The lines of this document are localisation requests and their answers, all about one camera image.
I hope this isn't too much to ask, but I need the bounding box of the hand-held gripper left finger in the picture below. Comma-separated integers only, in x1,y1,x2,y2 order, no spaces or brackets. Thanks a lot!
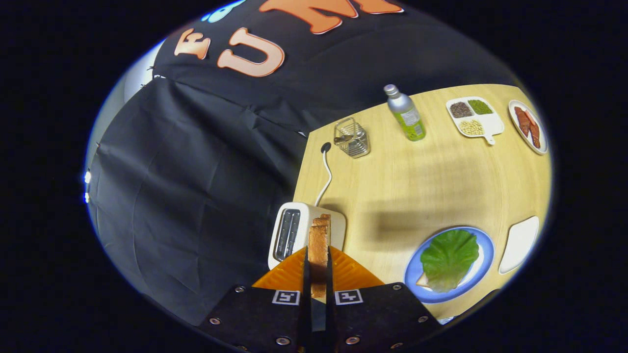
199,246,312,353

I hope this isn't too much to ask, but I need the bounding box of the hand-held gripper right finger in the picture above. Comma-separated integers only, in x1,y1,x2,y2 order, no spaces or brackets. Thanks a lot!
325,245,442,353

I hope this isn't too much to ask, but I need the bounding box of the green lettuce leaf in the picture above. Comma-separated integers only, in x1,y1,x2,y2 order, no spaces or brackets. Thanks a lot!
420,229,480,293

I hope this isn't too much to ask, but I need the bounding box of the toasted bread slice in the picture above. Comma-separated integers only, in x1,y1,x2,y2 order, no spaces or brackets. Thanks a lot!
308,213,332,299

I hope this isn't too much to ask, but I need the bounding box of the white bread slice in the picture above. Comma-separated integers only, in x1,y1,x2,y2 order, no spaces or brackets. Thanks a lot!
416,244,485,290

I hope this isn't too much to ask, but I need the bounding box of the blue round plate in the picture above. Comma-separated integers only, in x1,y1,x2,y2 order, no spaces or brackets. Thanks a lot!
404,227,495,304

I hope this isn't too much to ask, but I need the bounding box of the cream toaster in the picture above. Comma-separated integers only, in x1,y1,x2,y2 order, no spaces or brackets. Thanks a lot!
267,202,347,270

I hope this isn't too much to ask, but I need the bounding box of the white rectangular plate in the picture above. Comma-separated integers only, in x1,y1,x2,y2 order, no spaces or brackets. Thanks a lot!
498,216,540,275

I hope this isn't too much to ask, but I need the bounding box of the silver bottle with green label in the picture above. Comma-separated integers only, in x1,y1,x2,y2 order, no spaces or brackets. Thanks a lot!
384,84,426,142

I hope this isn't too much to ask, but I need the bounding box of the white divided tray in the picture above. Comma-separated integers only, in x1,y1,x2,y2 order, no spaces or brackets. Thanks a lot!
445,97,505,146

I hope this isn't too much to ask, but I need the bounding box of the white oval plate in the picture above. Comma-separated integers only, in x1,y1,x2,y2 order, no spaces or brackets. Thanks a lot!
508,100,549,155

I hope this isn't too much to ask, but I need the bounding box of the white toaster cable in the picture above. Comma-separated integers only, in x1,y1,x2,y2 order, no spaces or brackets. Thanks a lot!
314,142,333,206

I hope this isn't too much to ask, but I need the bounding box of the wire mesh basket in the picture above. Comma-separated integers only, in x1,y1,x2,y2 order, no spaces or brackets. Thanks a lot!
334,117,371,158

